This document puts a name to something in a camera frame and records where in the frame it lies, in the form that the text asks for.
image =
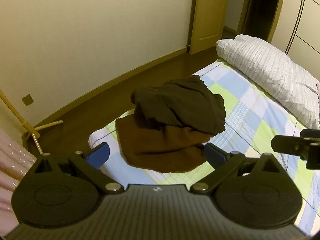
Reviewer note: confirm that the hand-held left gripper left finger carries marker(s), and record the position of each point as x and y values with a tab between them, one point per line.
98	155

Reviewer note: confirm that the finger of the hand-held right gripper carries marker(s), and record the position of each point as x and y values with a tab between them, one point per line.
290	145
311	133

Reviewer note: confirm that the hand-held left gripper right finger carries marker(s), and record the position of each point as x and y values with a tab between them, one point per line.
215	155

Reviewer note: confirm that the brown garment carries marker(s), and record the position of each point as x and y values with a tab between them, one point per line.
155	150

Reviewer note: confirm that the dark olive garment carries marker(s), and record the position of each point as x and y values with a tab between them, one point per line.
180	105

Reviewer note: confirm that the pink quilt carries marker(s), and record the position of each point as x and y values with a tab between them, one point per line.
318	90

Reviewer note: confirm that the checked bed sheet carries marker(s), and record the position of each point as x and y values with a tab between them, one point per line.
250	105

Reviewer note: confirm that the wooden coat stand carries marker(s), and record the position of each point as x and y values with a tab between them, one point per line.
30	130

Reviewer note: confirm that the white striped duvet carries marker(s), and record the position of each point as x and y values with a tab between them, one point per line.
270	72

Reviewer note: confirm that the pink glittery fabric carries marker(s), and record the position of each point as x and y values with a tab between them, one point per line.
12	165

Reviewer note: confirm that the cream wardrobe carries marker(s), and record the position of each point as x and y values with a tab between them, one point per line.
307	17

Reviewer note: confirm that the wooden door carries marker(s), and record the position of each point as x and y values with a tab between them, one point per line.
210	17

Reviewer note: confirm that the wall socket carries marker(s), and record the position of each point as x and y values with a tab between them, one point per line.
27	100

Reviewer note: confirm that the wooden door frame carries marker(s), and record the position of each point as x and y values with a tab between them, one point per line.
243	10

